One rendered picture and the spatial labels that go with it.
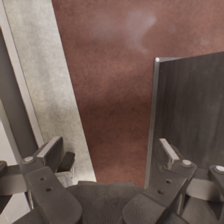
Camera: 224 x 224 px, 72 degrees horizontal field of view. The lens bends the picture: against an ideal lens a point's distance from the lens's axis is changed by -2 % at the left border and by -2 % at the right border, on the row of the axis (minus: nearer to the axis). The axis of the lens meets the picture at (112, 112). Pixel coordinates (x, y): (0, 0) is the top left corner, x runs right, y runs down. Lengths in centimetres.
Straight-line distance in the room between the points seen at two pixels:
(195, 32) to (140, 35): 33
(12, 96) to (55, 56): 43
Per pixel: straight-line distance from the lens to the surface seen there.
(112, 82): 102
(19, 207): 35
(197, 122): 58
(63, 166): 108
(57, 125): 115
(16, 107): 78
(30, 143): 81
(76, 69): 104
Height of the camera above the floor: 102
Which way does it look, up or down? 75 degrees down
